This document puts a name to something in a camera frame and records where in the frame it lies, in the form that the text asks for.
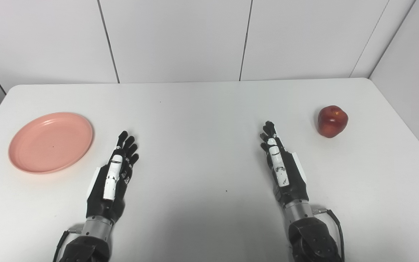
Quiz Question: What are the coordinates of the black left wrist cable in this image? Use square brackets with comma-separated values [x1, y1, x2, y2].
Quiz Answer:
[52, 227, 83, 262]

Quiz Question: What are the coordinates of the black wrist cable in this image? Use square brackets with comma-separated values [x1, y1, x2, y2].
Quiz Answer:
[312, 207, 345, 262]
[52, 227, 83, 262]

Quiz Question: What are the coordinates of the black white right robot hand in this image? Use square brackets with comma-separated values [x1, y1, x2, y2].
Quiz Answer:
[260, 121, 310, 208]

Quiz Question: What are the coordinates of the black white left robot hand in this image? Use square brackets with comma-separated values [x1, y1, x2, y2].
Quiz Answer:
[86, 130, 140, 223]

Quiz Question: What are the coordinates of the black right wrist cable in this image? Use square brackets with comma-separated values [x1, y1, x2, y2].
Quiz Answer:
[312, 207, 345, 262]

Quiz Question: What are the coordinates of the pink plate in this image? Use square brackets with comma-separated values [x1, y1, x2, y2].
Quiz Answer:
[8, 112, 94, 174]

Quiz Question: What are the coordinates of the red apple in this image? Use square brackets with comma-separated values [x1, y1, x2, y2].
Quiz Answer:
[318, 105, 349, 138]

